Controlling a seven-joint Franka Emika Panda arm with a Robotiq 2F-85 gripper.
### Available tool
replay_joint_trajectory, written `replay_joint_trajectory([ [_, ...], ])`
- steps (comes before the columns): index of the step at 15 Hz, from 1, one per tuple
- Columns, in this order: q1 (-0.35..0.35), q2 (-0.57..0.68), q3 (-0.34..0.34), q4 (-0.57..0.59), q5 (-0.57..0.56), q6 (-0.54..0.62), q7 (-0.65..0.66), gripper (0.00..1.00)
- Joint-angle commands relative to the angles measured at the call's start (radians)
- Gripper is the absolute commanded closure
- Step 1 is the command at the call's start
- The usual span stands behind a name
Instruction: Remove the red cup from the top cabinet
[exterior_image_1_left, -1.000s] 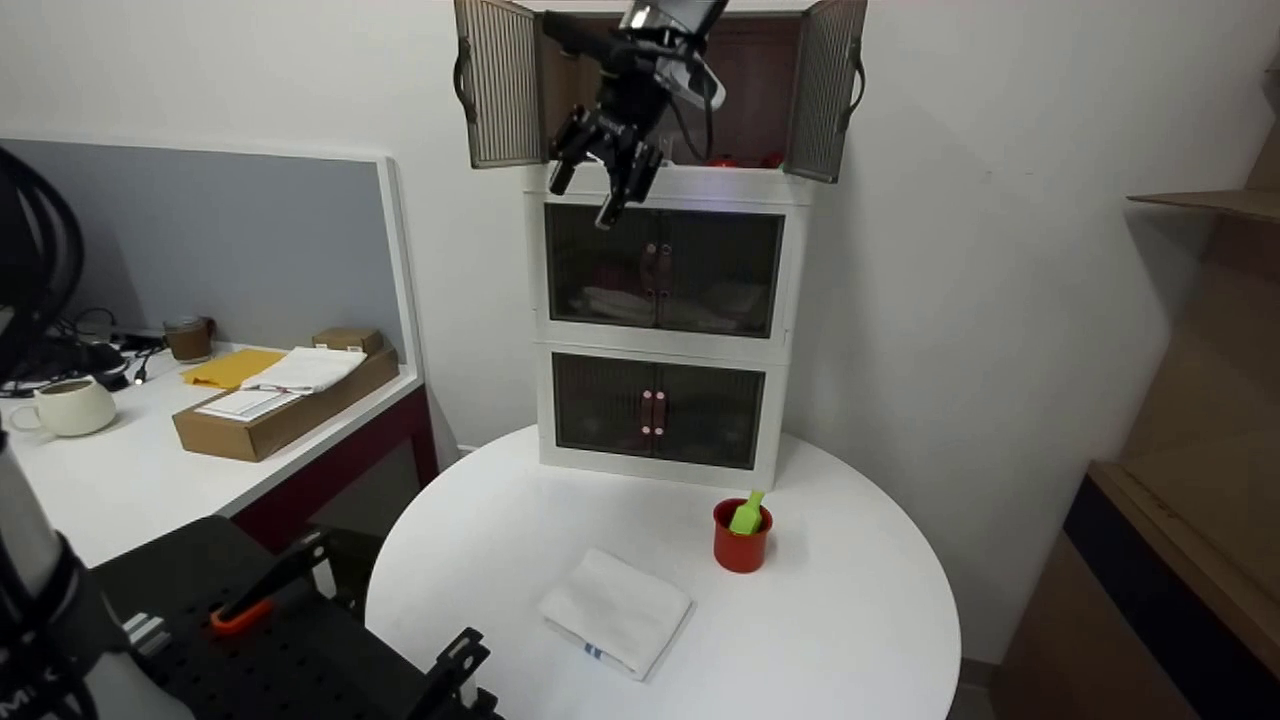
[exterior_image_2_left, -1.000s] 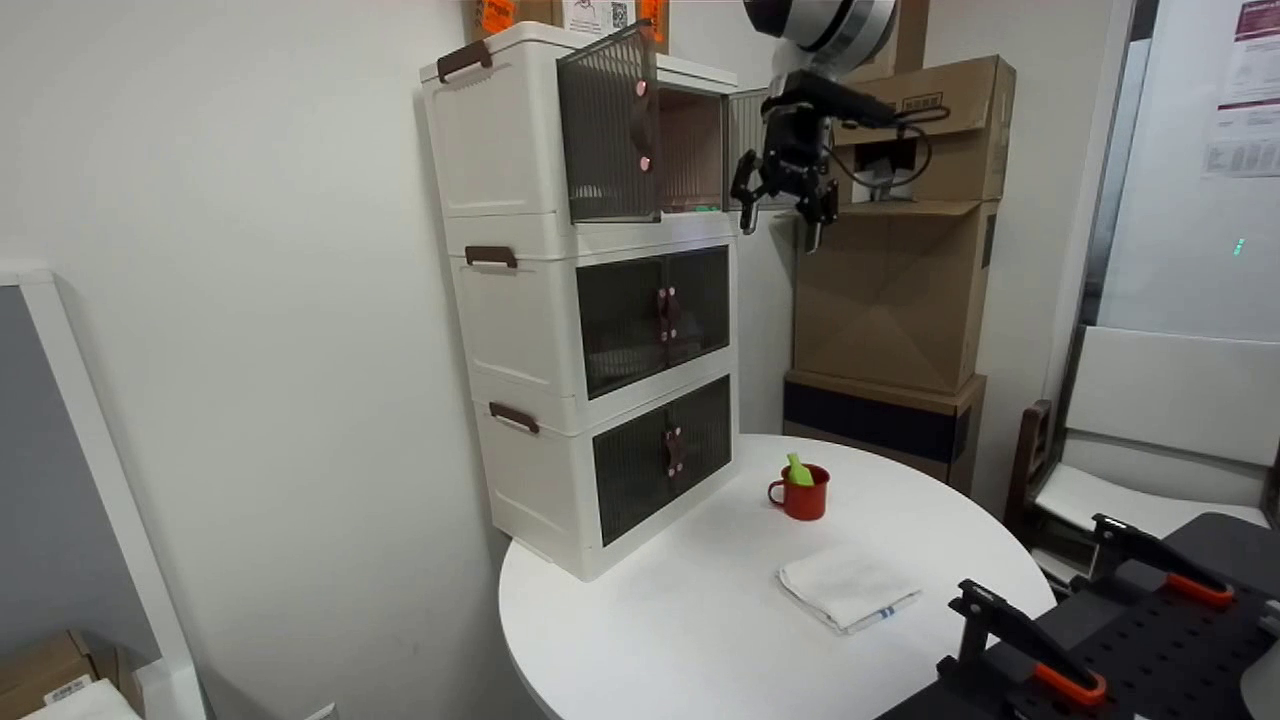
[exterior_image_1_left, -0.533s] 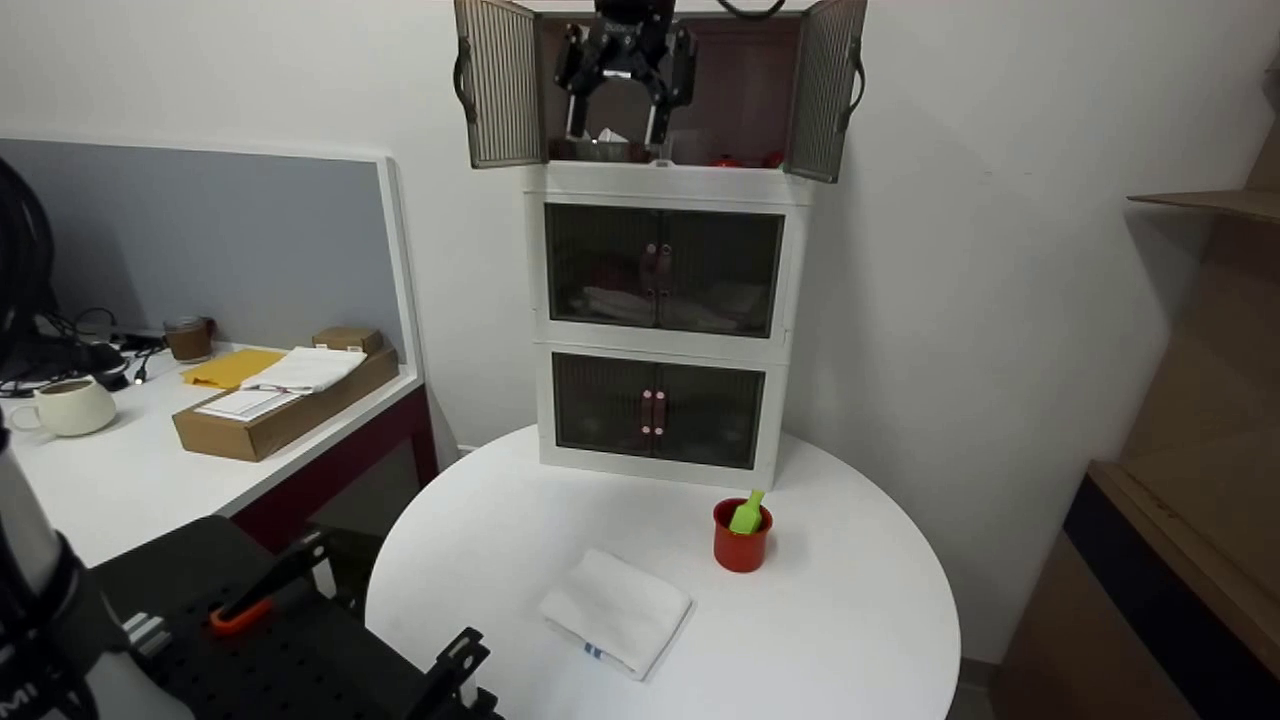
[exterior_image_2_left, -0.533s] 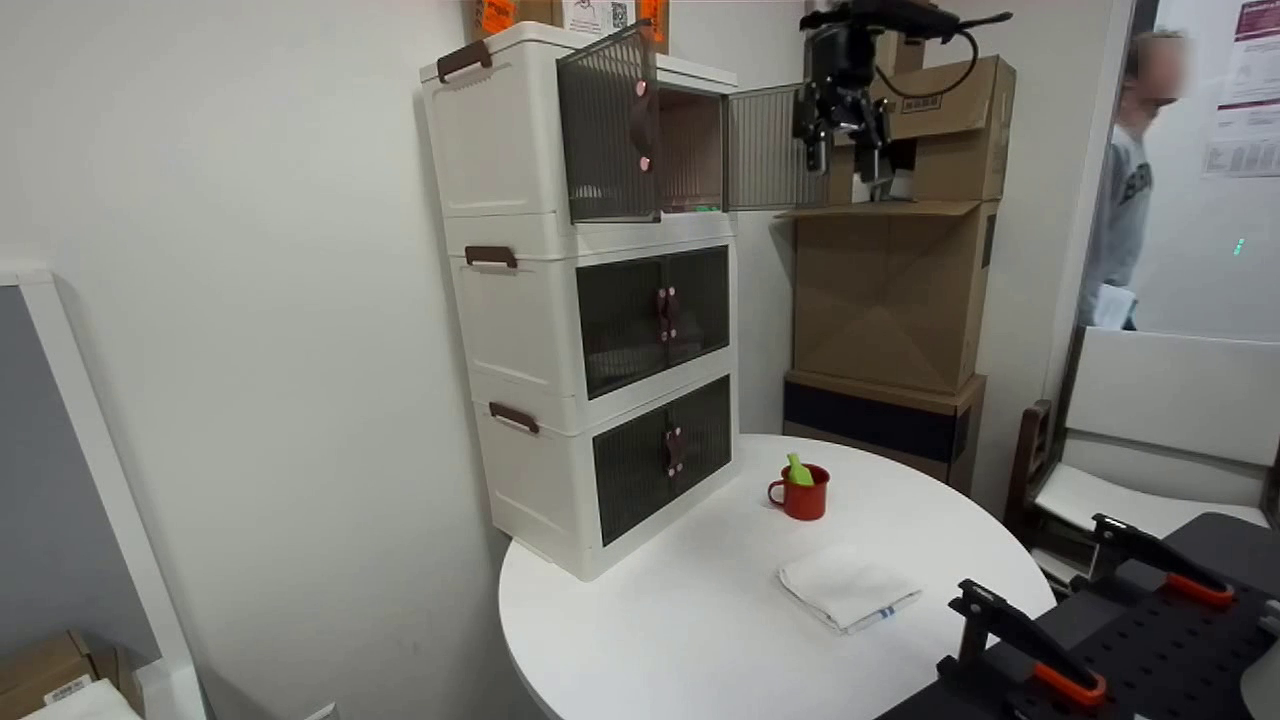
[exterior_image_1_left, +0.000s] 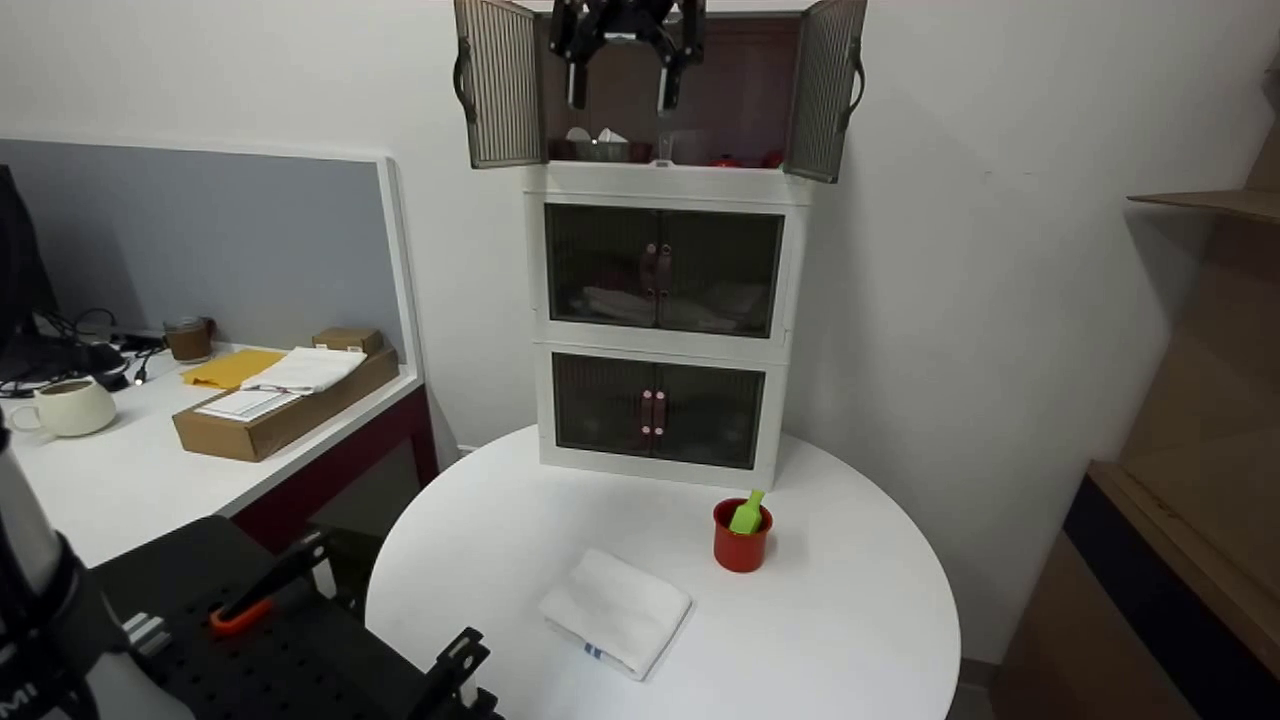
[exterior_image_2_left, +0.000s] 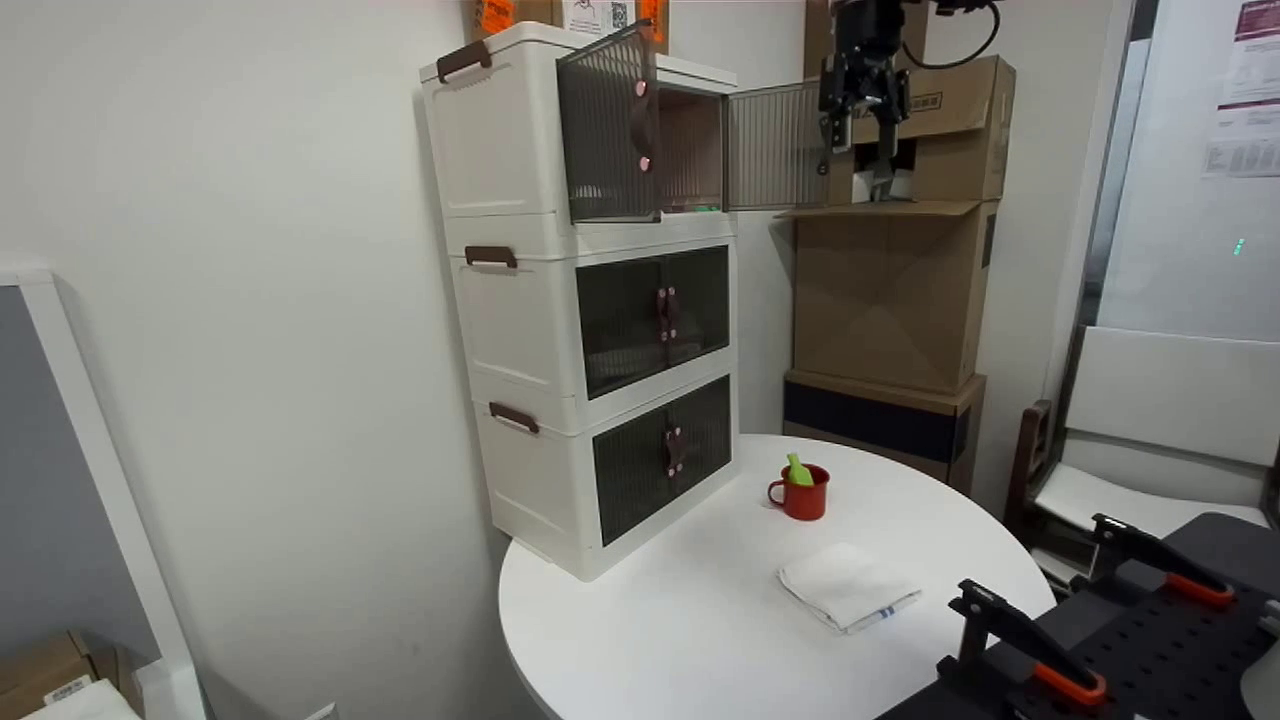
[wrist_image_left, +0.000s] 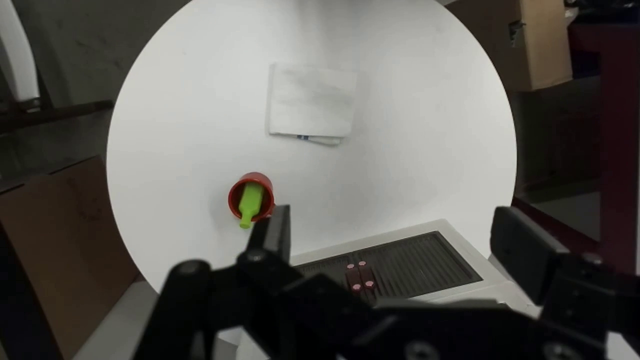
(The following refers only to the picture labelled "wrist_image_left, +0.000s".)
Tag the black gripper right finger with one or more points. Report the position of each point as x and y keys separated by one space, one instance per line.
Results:
x=526 y=250

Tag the red plastic cup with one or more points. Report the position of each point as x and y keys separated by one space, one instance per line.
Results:
x=256 y=180

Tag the large brown cardboard box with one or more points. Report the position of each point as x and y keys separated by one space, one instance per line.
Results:
x=532 y=41

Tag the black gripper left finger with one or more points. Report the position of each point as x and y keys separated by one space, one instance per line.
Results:
x=273 y=233

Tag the green plastic toy bottle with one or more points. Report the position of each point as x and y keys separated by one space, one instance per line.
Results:
x=251 y=203

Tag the white folded cloth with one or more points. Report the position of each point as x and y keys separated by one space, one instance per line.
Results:
x=311 y=100

